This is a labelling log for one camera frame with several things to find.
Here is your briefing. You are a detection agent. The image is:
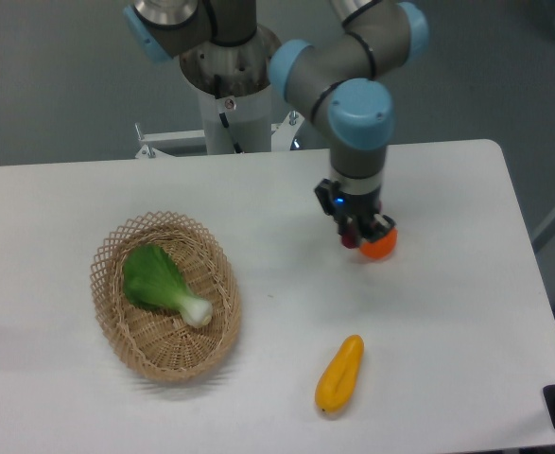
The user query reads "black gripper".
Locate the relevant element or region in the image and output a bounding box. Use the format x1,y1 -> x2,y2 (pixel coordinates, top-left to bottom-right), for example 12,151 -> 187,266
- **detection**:
314,179 -> 395,244

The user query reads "purple sweet potato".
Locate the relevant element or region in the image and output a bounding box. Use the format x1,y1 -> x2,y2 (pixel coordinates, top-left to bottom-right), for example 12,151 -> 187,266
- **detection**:
338,222 -> 359,249

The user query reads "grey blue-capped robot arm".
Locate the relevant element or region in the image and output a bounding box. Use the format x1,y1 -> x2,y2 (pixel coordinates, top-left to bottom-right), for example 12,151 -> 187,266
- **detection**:
123,1 -> 429,248

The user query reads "orange tangerine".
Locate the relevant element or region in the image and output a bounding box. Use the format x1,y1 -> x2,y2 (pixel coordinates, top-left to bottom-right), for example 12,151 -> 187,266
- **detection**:
359,228 -> 398,260

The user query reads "yellow papaya toy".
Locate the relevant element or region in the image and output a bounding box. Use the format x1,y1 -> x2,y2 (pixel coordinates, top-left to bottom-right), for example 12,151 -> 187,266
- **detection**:
315,335 -> 365,413

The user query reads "woven wicker basket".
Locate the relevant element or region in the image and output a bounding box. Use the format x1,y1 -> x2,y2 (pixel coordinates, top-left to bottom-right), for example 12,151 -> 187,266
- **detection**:
91,212 -> 241,383

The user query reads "green bok choy toy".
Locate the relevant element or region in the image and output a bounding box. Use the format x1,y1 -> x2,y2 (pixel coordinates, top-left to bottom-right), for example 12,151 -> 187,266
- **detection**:
122,244 -> 214,328

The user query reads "white metal base frame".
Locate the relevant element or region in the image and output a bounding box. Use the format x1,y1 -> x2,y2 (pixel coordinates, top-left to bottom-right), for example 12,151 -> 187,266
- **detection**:
134,111 -> 305,160

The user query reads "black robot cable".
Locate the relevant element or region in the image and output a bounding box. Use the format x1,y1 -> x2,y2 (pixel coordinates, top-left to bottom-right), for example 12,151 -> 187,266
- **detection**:
213,75 -> 244,155

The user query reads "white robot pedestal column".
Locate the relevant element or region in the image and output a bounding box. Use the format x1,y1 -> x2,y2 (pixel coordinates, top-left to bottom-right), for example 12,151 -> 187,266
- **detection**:
197,87 -> 272,155

